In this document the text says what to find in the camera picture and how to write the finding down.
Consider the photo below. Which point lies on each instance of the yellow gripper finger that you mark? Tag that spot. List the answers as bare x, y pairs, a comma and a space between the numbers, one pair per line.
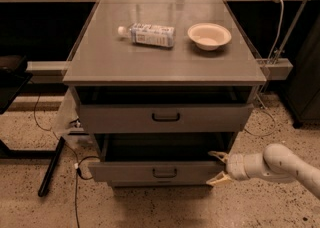
222, 156
220, 179

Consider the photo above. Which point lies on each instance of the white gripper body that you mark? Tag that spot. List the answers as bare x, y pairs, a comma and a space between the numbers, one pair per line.
236, 168

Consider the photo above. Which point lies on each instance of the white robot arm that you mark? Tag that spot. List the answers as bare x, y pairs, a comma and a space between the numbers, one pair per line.
276, 163

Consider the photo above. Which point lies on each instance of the grey drawer cabinet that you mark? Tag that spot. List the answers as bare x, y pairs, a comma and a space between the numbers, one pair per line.
104, 58

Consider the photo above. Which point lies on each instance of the grey top drawer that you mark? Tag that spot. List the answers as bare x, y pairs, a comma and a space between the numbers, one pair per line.
161, 109

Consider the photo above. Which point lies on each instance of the dark cabinet at right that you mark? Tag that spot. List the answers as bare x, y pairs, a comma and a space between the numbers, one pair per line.
303, 88

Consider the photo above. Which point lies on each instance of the white paper bowl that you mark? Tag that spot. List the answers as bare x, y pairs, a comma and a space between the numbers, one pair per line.
208, 36

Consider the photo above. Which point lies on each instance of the clear plastic water bottle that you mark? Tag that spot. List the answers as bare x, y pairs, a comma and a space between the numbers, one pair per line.
149, 34

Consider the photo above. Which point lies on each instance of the black stand leg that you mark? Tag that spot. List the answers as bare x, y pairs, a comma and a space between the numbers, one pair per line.
44, 187

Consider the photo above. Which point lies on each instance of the metal diagonal pole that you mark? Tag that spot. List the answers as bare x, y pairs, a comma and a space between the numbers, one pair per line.
295, 18

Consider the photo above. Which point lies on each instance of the black side table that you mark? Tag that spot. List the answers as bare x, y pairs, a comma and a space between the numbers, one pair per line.
13, 77

